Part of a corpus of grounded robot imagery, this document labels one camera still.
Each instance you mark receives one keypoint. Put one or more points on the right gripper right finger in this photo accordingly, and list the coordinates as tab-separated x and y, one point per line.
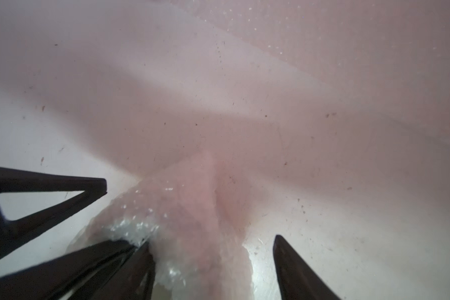
296	280

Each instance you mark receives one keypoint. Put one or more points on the flat bubble wrap sheet stack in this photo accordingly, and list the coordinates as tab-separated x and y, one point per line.
391	55

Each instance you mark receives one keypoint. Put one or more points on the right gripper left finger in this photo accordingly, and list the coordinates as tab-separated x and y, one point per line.
134	280

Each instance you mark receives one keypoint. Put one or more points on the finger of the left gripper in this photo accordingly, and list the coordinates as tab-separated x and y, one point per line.
53	279
32	203

